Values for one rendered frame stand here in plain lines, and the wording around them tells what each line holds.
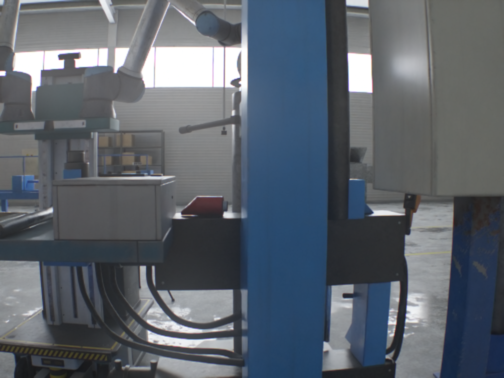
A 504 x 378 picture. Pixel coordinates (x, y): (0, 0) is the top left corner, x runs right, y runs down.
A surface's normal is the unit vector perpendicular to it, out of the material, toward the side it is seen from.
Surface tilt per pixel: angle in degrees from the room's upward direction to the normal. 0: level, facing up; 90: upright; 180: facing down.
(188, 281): 90
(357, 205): 90
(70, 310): 90
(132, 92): 120
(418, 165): 90
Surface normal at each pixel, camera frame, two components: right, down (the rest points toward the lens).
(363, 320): -0.99, 0.00
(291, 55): 0.11, 0.04
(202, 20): -0.51, 0.10
